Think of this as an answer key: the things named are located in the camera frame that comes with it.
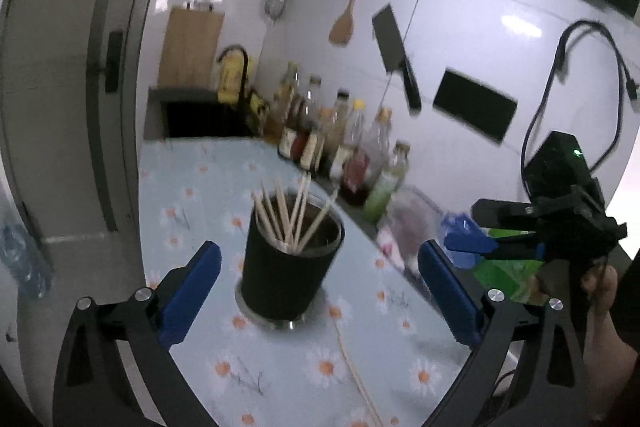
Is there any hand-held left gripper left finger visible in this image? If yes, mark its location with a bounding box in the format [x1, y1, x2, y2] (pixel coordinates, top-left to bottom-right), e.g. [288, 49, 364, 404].
[52, 241, 222, 427]

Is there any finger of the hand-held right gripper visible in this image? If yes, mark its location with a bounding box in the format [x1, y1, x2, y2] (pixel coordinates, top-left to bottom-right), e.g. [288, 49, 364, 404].
[471, 199, 541, 229]
[444, 232, 546, 268]

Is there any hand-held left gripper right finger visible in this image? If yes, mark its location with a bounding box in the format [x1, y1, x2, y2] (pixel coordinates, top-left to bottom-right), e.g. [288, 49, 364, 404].
[419, 239, 588, 427]

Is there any black cup with steel base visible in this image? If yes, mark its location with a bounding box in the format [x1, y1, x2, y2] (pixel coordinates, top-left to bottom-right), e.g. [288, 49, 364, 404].
[235, 192, 346, 330]

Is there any single pale bamboo chopstick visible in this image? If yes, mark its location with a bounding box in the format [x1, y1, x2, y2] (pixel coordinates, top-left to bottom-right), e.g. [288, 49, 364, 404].
[334, 319, 385, 427]

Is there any bunch of pale bamboo chopsticks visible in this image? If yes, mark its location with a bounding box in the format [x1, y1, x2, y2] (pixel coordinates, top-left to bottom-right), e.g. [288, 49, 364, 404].
[251, 172, 340, 254]

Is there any person's right forearm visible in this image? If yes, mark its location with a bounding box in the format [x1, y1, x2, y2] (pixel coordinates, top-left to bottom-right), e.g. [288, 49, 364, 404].
[582, 307, 640, 423]

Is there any person's right hand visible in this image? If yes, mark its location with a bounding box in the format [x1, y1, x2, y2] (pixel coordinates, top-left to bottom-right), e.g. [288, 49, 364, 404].
[584, 264, 622, 324]

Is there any white and blue salt bag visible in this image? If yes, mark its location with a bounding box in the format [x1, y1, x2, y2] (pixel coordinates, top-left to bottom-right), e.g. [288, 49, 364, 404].
[440, 212, 483, 238]

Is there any green packet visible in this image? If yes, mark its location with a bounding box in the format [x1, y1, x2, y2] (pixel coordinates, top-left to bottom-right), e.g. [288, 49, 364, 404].
[472, 229, 548, 305]

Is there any clear plastic bag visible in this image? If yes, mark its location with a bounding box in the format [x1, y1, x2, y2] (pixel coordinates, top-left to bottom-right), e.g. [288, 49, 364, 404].
[377, 187, 446, 278]

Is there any daisy print table cover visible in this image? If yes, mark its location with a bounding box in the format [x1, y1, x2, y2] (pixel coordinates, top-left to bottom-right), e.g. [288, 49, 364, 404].
[137, 139, 481, 427]

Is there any row of condiment bottles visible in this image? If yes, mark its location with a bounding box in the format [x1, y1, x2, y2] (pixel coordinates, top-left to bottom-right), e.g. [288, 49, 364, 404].
[267, 62, 413, 225]

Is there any clear plastic bottle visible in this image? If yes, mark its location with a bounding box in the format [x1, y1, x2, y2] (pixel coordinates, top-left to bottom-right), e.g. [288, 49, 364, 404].
[0, 207, 51, 300]

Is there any black sink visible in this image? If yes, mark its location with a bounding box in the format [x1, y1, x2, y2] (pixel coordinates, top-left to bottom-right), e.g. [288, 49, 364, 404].
[147, 87, 256, 140]

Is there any black cleaver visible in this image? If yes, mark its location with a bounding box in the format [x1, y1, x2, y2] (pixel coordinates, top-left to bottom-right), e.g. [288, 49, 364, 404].
[371, 3, 422, 112]

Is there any yellow dish soap bottle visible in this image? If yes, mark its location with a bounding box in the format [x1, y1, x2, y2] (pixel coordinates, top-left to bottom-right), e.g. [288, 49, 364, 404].
[217, 54, 251, 105]

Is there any black faucet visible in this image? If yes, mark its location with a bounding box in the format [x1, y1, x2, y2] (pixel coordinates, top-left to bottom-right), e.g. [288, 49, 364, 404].
[220, 47, 253, 132]

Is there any black door hinge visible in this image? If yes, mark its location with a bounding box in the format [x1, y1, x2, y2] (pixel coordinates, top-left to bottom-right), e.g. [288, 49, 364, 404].
[105, 29, 124, 94]

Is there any wooden cutting board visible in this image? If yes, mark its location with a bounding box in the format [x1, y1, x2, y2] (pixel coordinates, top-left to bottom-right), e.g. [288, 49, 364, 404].
[157, 7, 226, 90]

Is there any black wall panel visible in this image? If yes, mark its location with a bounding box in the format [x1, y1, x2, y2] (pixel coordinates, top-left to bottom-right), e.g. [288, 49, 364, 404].
[432, 68, 518, 144]

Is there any black cable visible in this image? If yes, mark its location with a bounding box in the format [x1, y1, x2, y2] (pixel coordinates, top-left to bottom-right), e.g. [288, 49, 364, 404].
[520, 21, 640, 180]

